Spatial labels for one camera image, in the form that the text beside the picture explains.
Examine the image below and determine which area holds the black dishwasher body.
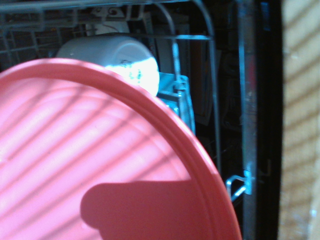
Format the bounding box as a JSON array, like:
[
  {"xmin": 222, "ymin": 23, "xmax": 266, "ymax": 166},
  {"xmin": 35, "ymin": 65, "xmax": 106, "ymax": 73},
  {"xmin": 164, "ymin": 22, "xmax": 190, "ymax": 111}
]
[{"xmin": 0, "ymin": 0, "xmax": 286, "ymax": 240}]

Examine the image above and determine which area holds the grey wire dishwasher rack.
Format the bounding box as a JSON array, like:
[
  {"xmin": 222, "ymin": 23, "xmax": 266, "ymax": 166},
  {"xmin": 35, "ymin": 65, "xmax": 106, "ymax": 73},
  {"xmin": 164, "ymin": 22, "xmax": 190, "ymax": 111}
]
[{"xmin": 0, "ymin": 0, "xmax": 257, "ymax": 201}]

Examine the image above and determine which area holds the pink plastic plate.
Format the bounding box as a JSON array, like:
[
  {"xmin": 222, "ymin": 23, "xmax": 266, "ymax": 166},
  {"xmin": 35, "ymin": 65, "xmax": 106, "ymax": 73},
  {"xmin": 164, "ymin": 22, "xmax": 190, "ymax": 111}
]
[{"xmin": 0, "ymin": 57, "xmax": 243, "ymax": 240}]

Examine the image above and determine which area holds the white ceramic mug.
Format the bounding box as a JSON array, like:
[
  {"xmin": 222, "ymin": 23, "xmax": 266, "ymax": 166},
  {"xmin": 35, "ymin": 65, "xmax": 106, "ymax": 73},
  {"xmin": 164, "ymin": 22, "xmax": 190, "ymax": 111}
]
[{"xmin": 56, "ymin": 33, "xmax": 161, "ymax": 97}]

